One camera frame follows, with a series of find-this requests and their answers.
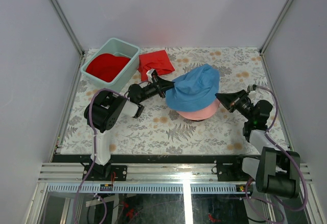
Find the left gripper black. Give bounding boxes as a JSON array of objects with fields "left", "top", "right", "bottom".
[{"left": 137, "top": 74, "right": 178, "bottom": 104}]

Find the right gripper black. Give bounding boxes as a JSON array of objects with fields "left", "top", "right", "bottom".
[{"left": 215, "top": 90, "right": 255, "bottom": 122}]

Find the pink bucket hat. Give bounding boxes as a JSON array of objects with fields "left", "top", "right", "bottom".
[{"left": 177, "top": 99, "right": 220, "bottom": 121}]

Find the blue hat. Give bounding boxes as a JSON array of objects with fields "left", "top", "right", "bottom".
[{"left": 166, "top": 64, "right": 220, "bottom": 112}]

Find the red hat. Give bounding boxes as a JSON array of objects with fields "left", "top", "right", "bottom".
[{"left": 86, "top": 53, "right": 130, "bottom": 83}]

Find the light green plastic bin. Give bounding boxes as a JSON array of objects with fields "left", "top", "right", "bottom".
[{"left": 80, "top": 38, "right": 141, "bottom": 91}]

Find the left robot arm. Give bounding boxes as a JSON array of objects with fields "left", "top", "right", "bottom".
[{"left": 84, "top": 69, "right": 174, "bottom": 181}]

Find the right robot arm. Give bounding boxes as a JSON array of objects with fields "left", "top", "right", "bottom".
[{"left": 216, "top": 89, "right": 300, "bottom": 198}]

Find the red folded cloth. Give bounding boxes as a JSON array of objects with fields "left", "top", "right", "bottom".
[{"left": 138, "top": 50, "right": 175, "bottom": 82}]

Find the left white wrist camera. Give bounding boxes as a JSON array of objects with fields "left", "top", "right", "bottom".
[{"left": 146, "top": 69, "right": 157, "bottom": 83}]

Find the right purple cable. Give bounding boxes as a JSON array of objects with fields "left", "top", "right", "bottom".
[{"left": 244, "top": 84, "right": 309, "bottom": 222}]

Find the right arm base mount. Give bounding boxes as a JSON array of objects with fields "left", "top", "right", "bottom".
[{"left": 212, "top": 155, "right": 259, "bottom": 182}]

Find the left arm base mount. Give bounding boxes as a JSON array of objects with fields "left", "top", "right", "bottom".
[{"left": 86, "top": 162, "right": 128, "bottom": 182}]

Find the aluminium rail frame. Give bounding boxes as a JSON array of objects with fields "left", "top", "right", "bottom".
[{"left": 25, "top": 155, "right": 326, "bottom": 223}]

